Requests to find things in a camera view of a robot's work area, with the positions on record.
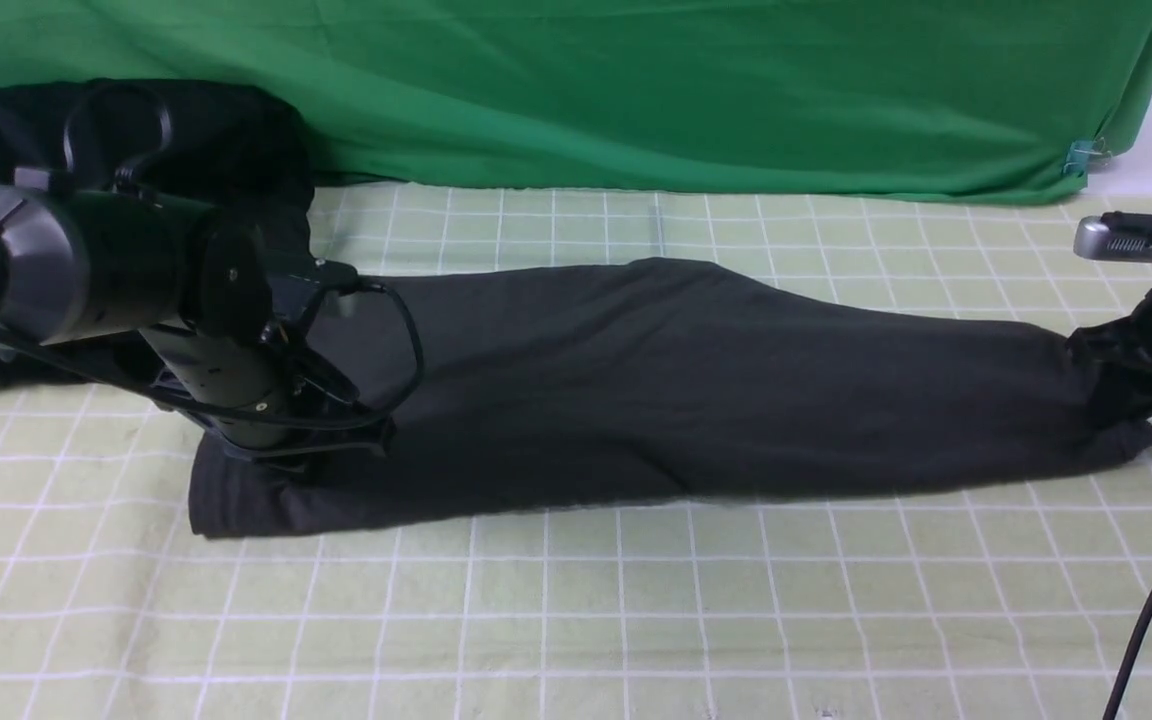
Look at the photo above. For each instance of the teal binder clip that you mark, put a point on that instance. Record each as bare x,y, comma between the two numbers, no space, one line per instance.
1085,156

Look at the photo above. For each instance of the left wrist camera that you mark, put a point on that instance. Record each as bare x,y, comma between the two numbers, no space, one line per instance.
302,287

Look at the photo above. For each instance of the light green grid tablecloth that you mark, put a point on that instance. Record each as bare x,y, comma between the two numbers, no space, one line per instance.
999,603

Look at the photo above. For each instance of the gray long sleeve shirt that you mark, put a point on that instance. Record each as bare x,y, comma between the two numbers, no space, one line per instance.
663,379

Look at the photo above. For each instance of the black clothes pile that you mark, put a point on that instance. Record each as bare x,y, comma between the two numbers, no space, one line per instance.
236,146

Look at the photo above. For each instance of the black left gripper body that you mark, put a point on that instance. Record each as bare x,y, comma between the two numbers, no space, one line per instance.
282,420

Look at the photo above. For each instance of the green backdrop cloth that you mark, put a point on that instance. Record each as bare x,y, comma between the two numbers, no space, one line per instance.
930,101

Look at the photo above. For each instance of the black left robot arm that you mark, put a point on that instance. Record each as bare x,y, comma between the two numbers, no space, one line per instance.
172,300

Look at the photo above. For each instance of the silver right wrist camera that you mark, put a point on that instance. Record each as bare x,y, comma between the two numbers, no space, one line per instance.
1115,237

